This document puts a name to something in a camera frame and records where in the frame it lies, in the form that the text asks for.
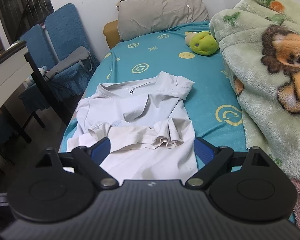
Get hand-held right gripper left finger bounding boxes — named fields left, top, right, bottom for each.
left=34, top=137, right=119, bottom=190

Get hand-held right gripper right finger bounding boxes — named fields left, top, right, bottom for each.
left=185, top=137, right=272, bottom=190

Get white t-shirt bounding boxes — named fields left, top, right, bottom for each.
left=66, top=71, right=199, bottom=180

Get teal smiley print bed sheet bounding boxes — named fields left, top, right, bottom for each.
left=59, top=21, right=248, bottom=180

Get dark blue covered chair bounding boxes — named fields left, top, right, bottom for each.
left=0, top=115, right=16, bottom=153

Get green lion print fleece blanket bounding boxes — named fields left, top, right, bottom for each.
left=209, top=0, right=300, bottom=183

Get grey folded cloth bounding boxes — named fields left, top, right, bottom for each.
left=45, top=45, right=93, bottom=79

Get small light blue plush toy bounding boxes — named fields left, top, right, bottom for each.
left=25, top=66, right=47, bottom=85

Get green plush toy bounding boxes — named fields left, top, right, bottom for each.
left=185, top=31, right=220, bottom=55

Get brown bed headboard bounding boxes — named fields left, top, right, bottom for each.
left=103, top=20, right=121, bottom=50

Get white table with black legs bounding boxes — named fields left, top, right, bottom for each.
left=0, top=40, right=73, bottom=143

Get blue covered tall chair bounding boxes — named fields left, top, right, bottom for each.
left=44, top=3, right=101, bottom=98

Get grey pillow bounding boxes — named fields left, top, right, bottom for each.
left=117, top=0, right=210, bottom=41

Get dark window with grille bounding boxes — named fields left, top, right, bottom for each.
left=0, top=0, right=55, bottom=42

